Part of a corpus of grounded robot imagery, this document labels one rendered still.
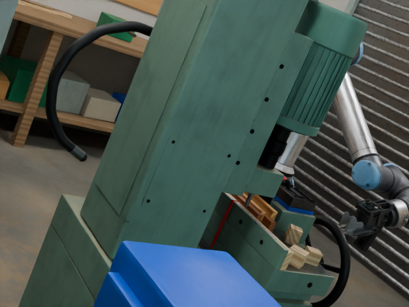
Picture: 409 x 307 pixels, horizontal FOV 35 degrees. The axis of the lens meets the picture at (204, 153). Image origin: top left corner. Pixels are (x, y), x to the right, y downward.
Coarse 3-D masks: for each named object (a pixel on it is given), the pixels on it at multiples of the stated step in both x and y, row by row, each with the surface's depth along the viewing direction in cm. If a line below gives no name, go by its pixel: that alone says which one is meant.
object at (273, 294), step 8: (208, 232) 178; (208, 240) 177; (216, 240) 174; (216, 248) 174; (224, 248) 171; (232, 256) 168; (272, 296) 164; (280, 296) 165; (288, 296) 167; (296, 296) 169; (304, 296) 170
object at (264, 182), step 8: (256, 168) 166; (264, 168) 170; (256, 176) 167; (264, 176) 168; (272, 176) 170; (280, 176) 171; (248, 184) 167; (256, 184) 168; (264, 184) 169; (272, 184) 171; (280, 184) 172; (248, 192) 169; (256, 192) 169; (264, 192) 171; (272, 192) 172
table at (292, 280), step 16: (208, 224) 178; (224, 224) 173; (224, 240) 172; (240, 240) 166; (240, 256) 165; (256, 256) 160; (256, 272) 159; (272, 272) 155; (288, 272) 157; (304, 272) 161; (320, 272) 165; (272, 288) 157; (288, 288) 160; (304, 288) 162; (320, 288) 165
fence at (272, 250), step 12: (216, 204) 177; (228, 204) 173; (228, 216) 172; (240, 216) 168; (240, 228) 167; (252, 228) 164; (252, 240) 163; (264, 240) 159; (276, 240) 157; (264, 252) 158; (276, 252) 155; (276, 264) 154
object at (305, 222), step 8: (280, 208) 182; (280, 216) 181; (288, 216) 183; (296, 216) 184; (304, 216) 186; (312, 216) 188; (280, 224) 182; (288, 224) 184; (296, 224) 186; (304, 224) 187; (312, 224) 189; (304, 232) 189; (304, 240) 190
